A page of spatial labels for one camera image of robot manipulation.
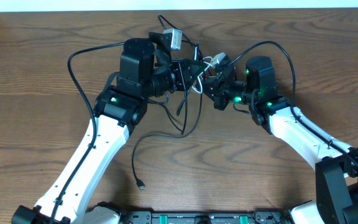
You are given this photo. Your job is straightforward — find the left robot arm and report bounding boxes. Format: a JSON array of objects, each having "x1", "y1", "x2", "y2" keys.
[{"x1": 11, "y1": 29, "x2": 205, "y2": 223}]

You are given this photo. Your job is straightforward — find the thick black cable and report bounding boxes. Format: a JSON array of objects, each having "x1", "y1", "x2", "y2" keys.
[{"x1": 131, "y1": 45, "x2": 204, "y2": 191}]

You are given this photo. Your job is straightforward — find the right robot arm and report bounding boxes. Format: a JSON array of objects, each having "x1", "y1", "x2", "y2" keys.
[{"x1": 202, "y1": 53, "x2": 358, "y2": 223}]

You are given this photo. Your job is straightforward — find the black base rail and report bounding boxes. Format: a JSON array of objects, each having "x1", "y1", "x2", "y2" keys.
[{"x1": 82, "y1": 202, "x2": 291, "y2": 224}]

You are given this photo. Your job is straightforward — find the thin black cable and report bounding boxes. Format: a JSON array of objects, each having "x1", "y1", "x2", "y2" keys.
[{"x1": 149, "y1": 14, "x2": 204, "y2": 136}]

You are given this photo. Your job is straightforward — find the white cable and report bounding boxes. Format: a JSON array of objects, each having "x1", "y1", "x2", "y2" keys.
[{"x1": 194, "y1": 55, "x2": 217, "y2": 95}]

